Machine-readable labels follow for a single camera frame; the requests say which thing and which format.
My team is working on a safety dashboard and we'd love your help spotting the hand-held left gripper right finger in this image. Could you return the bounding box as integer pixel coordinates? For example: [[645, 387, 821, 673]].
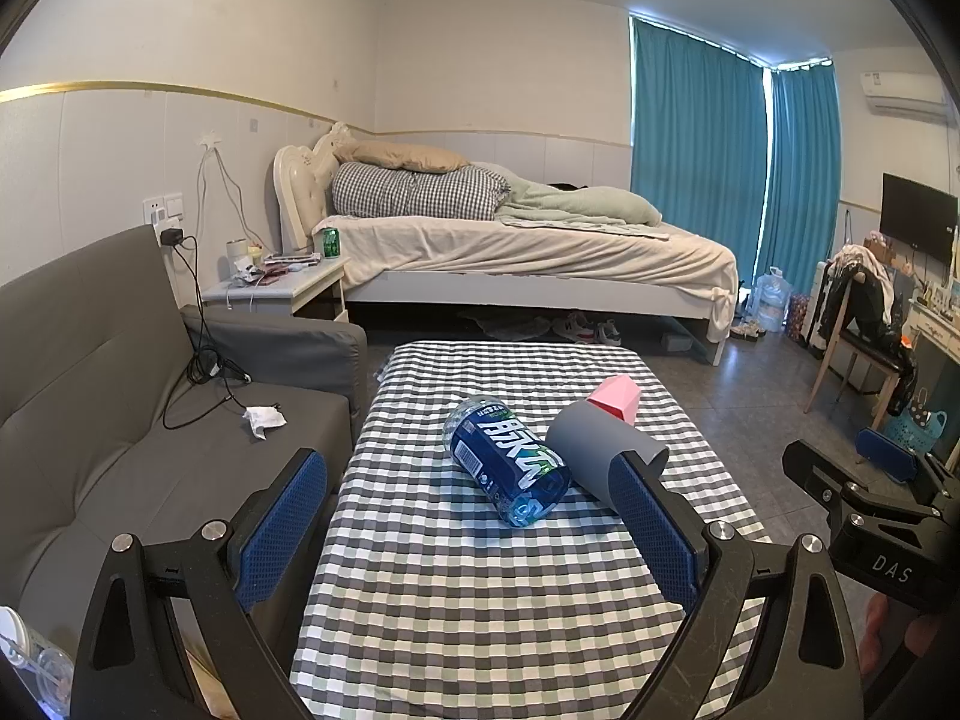
[[609, 450, 868, 720]]

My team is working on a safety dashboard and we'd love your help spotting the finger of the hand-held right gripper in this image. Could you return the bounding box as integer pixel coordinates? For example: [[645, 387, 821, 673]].
[[781, 440, 947, 535], [856, 426, 960, 496]]

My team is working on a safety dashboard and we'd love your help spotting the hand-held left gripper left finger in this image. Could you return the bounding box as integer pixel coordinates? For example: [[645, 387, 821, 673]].
[[69, 448, 331, 720]]

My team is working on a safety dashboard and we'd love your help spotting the grey cup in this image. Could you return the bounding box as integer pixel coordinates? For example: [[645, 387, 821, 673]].
[[545, 399, 671, 518]]

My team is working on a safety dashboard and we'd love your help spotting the person's right hand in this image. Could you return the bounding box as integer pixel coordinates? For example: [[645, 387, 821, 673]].
[[859, 591, 927, 680]]

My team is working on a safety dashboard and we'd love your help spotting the blue plastic basket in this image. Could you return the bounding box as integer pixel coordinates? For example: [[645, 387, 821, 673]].
[[883, 388, 948, 457]]

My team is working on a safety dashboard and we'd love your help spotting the wooden chair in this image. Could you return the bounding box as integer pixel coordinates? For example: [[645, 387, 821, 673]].
[[805, 262, 920, 418]]

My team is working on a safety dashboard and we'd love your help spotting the crumpled white tissue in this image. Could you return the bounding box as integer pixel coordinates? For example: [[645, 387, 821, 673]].
[[242, 405, 288, 440]]

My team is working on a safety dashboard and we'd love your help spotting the white dresser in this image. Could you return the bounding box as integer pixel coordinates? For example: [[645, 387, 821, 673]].
[[896, 270, 960, 398]]

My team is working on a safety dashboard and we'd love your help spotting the pink box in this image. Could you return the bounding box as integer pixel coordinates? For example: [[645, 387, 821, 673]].
[[586, 375, 641, 428]]

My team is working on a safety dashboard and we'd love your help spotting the clothes pile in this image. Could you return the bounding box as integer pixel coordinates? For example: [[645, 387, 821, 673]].
[[817, 242, 914, 350]]

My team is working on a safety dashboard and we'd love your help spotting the blue water bottle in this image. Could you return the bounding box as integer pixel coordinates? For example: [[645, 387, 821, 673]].
[[442, 394, 572, 528]]

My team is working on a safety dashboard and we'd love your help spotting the clear water jug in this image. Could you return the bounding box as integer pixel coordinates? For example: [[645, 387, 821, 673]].
[[752, 268, 794, 334]]

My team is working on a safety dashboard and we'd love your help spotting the checked tablecloth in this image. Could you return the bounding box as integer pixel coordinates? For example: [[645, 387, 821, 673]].
[[289, 341, 773, 720]]

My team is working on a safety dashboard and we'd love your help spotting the grey sofa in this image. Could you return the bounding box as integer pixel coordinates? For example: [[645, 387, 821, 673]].
[[0, 223, 368, 691]]

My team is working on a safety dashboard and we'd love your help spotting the black television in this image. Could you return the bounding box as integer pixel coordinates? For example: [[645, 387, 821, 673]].
[[881, 172, 960, 268]]

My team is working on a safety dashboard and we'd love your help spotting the white nightstand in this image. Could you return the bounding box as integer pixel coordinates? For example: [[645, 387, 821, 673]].
[[199, 253, 352, 327]]

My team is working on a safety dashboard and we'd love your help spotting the clear plastic item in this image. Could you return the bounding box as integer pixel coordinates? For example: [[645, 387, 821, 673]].
[[0, 606, 76, 720]]

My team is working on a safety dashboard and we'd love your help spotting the narrow teal curtain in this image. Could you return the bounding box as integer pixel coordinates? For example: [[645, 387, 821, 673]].
[[765, 62, 841, 305]]

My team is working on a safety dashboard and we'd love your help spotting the beige bed sheet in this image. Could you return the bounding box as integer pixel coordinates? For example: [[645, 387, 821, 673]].
[[311, 214, 743, 338]]

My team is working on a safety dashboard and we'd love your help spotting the wide teal curtain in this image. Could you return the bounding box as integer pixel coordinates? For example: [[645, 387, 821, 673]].
[[628, 13, 771, 293]]

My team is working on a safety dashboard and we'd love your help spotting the pale green blanket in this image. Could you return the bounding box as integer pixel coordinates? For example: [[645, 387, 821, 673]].
[[495, 172, 668, 241]]

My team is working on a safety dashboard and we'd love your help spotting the bed with beige sheets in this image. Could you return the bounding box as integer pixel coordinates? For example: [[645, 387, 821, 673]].
[[273, 124, 732, 368]]

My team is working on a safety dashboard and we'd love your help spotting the white air conditioner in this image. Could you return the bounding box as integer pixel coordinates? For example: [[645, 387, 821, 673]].
[[859, 69, 953, 121]]

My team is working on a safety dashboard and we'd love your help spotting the checked quilt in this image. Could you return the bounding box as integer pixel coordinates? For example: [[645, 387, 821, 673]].
[[330, 162, 512, 222]]

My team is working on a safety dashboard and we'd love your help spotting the beige pillow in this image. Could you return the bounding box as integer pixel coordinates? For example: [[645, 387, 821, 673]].
[[334, 140, 472, 173]]

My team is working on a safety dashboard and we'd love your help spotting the black charger cable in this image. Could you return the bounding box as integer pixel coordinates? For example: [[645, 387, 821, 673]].
[[161, 235, 254, 432]]

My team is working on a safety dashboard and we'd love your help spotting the white wall socket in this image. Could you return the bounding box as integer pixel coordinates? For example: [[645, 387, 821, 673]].
[[142, 193, 185, 227]]

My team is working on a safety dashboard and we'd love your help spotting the white cable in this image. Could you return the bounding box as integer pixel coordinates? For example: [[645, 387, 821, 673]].
[[195, 131, 261, 310]]

